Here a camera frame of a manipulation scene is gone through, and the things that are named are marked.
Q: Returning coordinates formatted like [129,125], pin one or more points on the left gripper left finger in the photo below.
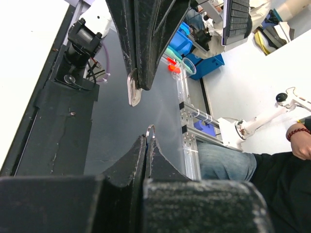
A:
[109,202]

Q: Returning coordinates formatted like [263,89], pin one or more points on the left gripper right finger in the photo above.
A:
[173,203]

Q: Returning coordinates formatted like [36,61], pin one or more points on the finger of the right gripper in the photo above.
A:
[123,15]
[156,22]

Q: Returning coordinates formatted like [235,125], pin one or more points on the silver key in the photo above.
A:
[134,91]

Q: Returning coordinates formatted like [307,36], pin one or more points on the blue key tag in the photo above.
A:
[150,136]

